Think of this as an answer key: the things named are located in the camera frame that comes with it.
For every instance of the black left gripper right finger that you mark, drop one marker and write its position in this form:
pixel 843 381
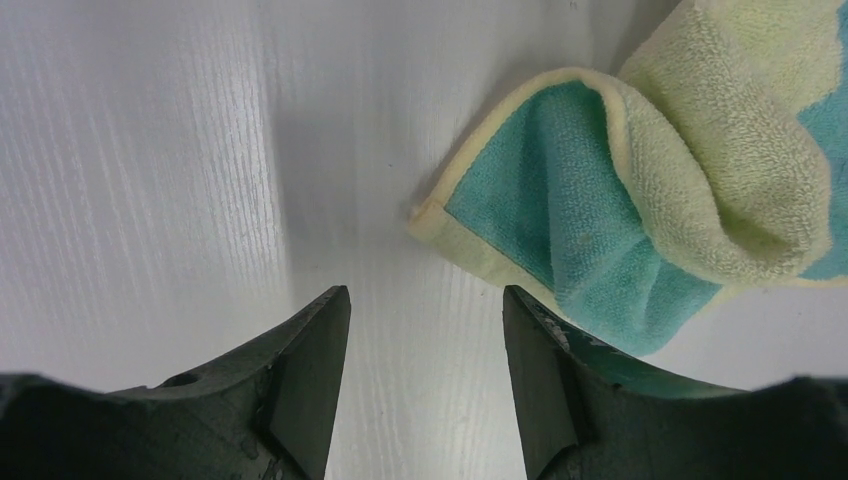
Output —
pixel 586 410

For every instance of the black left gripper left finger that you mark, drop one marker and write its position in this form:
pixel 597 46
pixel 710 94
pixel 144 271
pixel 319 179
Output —
pixel 264 410

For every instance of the yellow green teal towel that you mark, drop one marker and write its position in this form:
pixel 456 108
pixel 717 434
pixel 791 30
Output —
pixel 713 162

